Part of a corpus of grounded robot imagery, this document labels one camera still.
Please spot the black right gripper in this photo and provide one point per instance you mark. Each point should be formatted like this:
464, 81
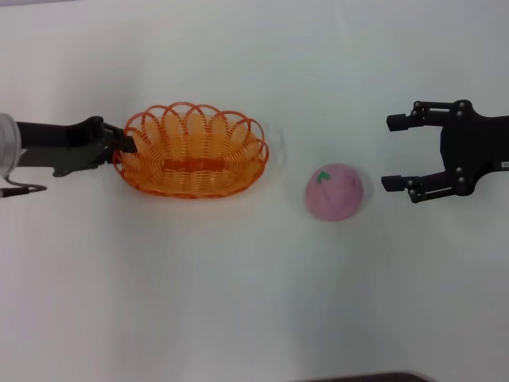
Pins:
473, 145

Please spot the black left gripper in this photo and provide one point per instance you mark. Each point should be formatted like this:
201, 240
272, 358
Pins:
59, 145

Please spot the pink toy peach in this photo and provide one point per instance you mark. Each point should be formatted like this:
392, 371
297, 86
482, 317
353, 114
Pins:
336, 195

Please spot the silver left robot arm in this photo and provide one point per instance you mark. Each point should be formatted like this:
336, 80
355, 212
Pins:
7, 143

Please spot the dark rounded robot base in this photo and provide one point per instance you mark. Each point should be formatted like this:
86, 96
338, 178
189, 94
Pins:
370, 377

